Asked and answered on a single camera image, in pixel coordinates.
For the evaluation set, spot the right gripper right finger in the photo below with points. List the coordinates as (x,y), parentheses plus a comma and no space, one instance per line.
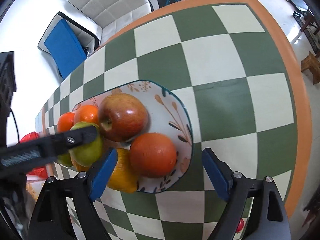
(230,187)

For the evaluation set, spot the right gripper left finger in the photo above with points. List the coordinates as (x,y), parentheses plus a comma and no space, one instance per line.
(89,186)

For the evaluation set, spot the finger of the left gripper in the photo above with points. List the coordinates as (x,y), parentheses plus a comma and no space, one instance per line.
(23,157)

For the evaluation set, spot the green apple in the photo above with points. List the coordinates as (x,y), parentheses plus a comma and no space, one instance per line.
(65,159)
(85,155)

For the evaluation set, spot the green apple front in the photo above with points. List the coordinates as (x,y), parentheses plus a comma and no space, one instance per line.
(85,155)

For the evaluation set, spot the large yellow orange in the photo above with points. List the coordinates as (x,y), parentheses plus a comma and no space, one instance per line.
(123,178)

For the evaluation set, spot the red cherry tomato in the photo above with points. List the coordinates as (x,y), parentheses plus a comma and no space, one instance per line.
(240,226)

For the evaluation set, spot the orange fruit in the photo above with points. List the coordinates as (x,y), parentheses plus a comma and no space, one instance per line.
(86,113)

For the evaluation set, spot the dark orange tangerine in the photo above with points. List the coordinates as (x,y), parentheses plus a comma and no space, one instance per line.
(152,155)

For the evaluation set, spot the red apple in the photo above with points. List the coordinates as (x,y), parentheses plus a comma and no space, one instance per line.
(121,117)

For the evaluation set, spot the floral oval plate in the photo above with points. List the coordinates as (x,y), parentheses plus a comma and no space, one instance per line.
(168,116)

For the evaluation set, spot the blue panel white chair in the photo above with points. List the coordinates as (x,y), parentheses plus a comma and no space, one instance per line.
(68,43)

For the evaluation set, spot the green checkered tablecloth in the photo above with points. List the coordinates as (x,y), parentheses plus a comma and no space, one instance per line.
(233,68)

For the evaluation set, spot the small wooden stool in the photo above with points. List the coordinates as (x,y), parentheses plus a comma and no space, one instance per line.
(312,64)

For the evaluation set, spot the white padded chair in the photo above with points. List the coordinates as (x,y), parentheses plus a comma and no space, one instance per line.
(112,15)

